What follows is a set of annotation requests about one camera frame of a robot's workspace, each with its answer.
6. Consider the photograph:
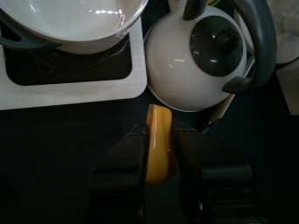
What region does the white toy kettle grey handle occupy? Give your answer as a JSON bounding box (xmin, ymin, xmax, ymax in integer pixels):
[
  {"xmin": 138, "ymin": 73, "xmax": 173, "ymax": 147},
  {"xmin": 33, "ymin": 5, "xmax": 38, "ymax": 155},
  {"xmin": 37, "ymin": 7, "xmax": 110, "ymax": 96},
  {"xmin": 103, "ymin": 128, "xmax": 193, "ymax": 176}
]
[{"xmin": 145, "ymin": 0, "xmax": 278, "ymax": 113}]

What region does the white toy pot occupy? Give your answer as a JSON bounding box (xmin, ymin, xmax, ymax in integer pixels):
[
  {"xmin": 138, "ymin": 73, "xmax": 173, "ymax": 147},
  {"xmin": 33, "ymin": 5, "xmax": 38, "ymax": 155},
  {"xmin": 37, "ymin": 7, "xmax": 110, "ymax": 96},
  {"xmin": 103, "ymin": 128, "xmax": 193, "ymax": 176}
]
[{"xmin": 0, "ymin": 0, "xmax": 151, "ymax": 55}]

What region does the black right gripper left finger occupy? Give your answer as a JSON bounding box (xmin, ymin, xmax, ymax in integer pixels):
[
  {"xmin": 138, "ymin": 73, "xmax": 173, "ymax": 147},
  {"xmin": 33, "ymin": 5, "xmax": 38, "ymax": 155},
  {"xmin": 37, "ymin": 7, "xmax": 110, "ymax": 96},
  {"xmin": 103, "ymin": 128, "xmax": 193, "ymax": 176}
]
[{"xmin": 86, "ymin": 122, "xmax": 151, "ymax": 224}]

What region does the yellow banana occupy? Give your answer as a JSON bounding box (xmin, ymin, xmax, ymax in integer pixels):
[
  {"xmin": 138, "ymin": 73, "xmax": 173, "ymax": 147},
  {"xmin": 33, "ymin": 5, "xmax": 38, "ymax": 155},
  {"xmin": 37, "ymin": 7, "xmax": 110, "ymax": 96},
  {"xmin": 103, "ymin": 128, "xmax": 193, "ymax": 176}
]
[{"xmin": 145, "ymin": 103, "xmax": 177, "ymax": 187}]

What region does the white square tray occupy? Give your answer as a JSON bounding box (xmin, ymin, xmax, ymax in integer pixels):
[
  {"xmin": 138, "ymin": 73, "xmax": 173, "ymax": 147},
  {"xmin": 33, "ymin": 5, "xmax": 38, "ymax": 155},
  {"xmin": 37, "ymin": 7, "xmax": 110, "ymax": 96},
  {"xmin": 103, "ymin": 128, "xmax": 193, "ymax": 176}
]
[{"xmin": 0, "ymin": 17, "xmax": 149, "ymax": 111}]

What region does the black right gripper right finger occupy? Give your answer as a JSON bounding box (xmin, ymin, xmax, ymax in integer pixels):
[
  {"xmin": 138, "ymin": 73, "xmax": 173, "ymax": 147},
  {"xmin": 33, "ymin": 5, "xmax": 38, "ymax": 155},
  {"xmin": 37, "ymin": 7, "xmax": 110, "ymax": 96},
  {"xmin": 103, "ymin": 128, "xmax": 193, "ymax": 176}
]
[{"xmin": 171, "ymin": 118, "xmax": 259, "ymax": 224}]

